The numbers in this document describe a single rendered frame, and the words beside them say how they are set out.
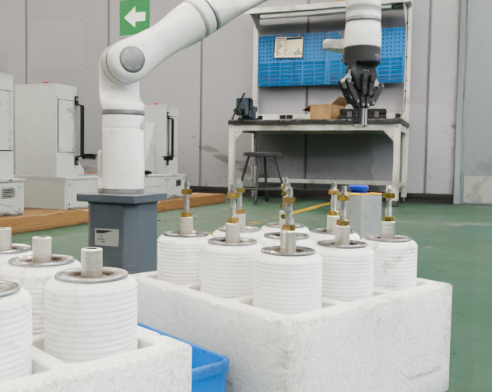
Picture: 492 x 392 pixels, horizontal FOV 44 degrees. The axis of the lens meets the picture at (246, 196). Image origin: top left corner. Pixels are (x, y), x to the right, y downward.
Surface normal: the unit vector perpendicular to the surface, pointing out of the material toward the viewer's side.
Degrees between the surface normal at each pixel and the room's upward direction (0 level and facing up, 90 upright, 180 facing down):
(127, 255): 89
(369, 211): 90
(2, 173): 90
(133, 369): 90
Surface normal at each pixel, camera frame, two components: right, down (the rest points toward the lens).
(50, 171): -0.36, 0.05
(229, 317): -0.74, 0.03
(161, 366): 0.69, 0.05
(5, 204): 0.93, 0.04
